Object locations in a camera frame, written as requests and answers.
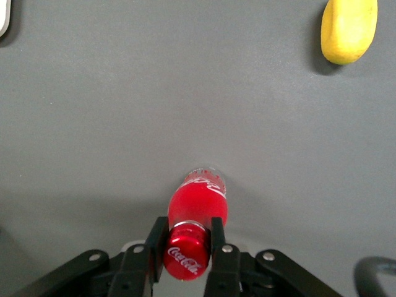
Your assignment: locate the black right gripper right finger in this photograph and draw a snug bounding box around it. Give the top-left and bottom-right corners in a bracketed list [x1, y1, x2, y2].
[204, 217, 243, 297]

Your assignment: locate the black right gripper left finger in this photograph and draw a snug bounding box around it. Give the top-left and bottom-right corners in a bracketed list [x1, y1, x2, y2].
[106, 216, 170, 297]

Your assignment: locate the red coke bottle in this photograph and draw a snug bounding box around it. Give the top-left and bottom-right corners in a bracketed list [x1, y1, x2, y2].
[163, 166, 229, 282]

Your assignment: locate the white rectangular tray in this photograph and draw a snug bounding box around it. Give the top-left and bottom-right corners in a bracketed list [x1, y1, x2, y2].
[0, 0, 12, 37]

